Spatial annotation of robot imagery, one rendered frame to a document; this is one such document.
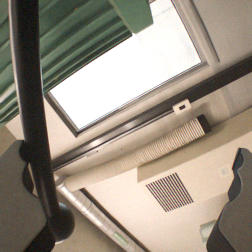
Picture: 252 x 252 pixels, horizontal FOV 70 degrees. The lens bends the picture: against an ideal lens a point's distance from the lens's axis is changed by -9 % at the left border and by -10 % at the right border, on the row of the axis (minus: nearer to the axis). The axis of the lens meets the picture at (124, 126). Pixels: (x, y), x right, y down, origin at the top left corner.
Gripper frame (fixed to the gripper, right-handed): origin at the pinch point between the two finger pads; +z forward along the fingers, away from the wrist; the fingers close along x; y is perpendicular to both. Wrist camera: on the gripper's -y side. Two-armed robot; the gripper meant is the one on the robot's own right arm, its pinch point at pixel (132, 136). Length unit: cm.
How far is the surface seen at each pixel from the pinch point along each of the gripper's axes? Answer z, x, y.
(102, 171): 122, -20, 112
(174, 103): 129, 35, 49
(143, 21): 8.6, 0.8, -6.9
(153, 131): 137, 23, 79
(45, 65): 7.2, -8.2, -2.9
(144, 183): 107, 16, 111
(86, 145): 130, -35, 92
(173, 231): 135, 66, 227
